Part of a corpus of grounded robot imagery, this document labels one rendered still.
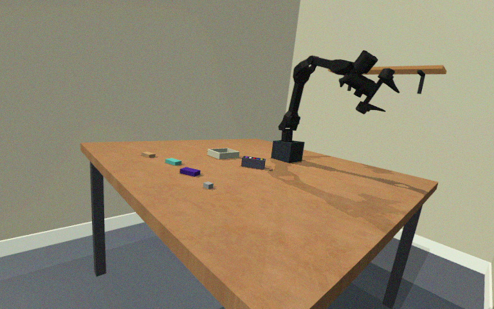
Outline white shallow tray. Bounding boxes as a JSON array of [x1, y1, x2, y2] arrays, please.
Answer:
[[207, 148, 239, 159]]

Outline turquoise rectangular block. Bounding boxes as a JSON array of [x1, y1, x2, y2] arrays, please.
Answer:
[[165, 158, 181, 165]]

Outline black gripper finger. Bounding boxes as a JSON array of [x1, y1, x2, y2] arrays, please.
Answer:
[[368, 104, 386, 112], [383, 75, 399, 93]]

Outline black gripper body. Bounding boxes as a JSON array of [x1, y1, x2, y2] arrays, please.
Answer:
[[355, 68, 395, 114]]

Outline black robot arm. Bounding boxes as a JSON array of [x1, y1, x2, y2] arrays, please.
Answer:
[[279, 50, 378, 142]]

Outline tan rectangular block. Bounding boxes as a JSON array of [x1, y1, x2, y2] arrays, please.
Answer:
[[142, 152, 156, 158]]

